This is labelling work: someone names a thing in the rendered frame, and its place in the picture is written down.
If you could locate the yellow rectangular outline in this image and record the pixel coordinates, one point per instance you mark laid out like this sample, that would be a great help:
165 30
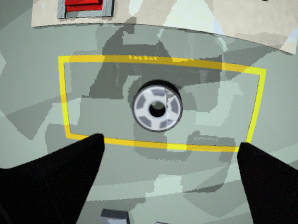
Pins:
166 61

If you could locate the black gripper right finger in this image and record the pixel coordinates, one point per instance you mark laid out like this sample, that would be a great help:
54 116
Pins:
271 186

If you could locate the black wheel with grey hub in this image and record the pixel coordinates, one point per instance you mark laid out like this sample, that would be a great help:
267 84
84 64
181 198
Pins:
157 120

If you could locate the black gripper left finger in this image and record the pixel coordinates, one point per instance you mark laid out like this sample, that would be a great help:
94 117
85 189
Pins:
52 189

